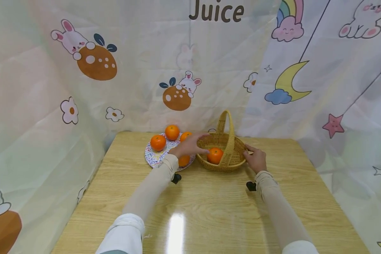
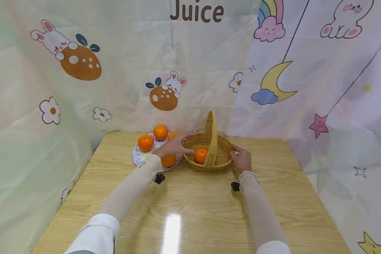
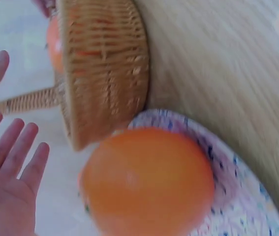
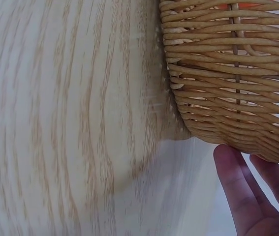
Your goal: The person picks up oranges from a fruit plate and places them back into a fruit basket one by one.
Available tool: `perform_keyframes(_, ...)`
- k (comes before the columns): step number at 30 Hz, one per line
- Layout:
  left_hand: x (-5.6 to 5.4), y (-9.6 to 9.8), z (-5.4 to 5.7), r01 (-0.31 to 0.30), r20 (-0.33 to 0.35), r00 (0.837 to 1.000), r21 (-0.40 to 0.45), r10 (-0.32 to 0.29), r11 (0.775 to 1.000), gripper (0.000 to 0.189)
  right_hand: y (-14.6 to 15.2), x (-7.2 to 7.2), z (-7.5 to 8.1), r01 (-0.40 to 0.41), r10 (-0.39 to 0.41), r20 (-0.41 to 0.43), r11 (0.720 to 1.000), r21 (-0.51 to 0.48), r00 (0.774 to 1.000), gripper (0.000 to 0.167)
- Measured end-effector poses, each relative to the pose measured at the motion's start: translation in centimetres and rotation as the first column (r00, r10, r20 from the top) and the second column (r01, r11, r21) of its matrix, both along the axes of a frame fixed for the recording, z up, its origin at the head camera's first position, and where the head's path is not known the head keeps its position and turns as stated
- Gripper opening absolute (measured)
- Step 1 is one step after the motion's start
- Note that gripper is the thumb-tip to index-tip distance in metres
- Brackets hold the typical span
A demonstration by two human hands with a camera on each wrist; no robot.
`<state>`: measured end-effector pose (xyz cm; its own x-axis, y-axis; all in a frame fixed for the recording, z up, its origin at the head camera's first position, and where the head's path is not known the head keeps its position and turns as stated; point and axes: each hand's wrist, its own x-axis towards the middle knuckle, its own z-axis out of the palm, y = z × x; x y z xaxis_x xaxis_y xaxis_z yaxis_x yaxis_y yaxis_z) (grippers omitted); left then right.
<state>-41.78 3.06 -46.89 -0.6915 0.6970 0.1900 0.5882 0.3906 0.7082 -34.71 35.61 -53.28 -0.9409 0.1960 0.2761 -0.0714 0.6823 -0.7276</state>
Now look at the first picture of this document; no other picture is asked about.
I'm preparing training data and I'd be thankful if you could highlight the woven wicker basket with handle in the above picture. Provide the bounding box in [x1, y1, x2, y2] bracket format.
[195, 110, 249, 173]

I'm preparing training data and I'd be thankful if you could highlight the round patterned plate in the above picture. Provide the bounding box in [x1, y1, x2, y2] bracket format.
[144, 132, 196, 172]

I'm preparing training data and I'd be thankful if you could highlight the person's right hand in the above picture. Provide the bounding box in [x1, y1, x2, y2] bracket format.
[243, 144, 267, 174]

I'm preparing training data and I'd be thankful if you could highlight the person's left forearm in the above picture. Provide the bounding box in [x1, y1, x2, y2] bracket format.
[95, 154, 180, 254]

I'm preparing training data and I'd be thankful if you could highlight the person's right forearm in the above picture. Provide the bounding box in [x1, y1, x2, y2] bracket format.
[255, 171, 320, 254]

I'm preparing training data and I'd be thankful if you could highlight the person's left hand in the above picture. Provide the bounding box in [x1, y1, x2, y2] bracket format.
[176, 133, 211, 159]

